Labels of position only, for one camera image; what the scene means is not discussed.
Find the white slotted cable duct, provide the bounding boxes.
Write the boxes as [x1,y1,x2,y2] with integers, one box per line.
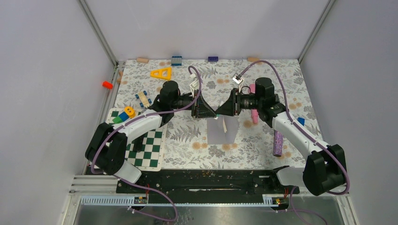
[80,194,288,208]

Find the tan lined letter paper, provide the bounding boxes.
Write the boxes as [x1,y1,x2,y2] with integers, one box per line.
[222,117,227,133]

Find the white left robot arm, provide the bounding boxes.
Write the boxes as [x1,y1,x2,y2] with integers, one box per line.
[85,80,216,193]

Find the left wooden cylinder block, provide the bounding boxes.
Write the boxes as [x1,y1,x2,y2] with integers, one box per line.
[136,58,149,64]

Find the orange plastic cap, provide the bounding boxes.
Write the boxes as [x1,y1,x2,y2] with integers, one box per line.
[102,81,113,90]

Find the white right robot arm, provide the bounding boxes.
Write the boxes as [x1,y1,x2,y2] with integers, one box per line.
[216,77,349,196]

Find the pink toy microphone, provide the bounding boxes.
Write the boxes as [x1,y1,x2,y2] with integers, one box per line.
[249,83,259,124]

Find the small coloured block toy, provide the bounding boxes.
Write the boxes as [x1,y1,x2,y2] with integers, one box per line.
[111,106,136,124]

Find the floral patterned table mat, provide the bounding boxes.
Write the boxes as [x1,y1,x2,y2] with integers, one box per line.
[114,60,321,170]

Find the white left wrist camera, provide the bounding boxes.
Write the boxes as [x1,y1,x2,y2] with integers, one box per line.
[189,79,200,98]

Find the right wooden cylinder block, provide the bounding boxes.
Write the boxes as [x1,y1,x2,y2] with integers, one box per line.
[247,57,260,62]

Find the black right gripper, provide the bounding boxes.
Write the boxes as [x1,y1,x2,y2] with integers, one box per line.
[214,88,262,117]

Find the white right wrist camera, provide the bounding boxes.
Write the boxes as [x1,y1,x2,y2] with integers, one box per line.
[232,75,245,85]

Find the yellow triangle toy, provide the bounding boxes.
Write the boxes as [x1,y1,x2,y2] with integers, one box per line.
[150,67,172,81]

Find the blue building brick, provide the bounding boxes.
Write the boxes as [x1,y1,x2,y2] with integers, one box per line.
[170,56,183,66]

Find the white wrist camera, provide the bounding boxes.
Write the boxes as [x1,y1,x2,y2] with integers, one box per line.
[189,79,200,98]
[232,75,245,85]

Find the wooden cylinder block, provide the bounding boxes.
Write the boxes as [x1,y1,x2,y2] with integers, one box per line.
[247,57,260,62]
[136,58,149,64]

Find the grey paper envelope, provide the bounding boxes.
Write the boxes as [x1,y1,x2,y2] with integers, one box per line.
[207,116,239,145]

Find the blue triangular block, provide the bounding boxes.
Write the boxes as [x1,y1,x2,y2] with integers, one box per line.
[297,117,306,126]

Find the wooden toy car blue wheels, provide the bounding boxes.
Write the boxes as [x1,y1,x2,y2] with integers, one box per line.
[135,90,152,108]

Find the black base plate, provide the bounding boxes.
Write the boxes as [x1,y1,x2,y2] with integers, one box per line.
[116,169,299,204]

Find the purple glitter microphone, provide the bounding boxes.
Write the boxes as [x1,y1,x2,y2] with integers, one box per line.
[273,130,283,157]

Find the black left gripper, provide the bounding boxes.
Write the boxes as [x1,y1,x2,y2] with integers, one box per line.
[171,90,217,119]

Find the green white chessboard mat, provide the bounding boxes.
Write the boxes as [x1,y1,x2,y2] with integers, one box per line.
[125,125,167,172]

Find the black rectangular bar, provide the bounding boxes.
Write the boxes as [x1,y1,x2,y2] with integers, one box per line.
[132,135,145,153]

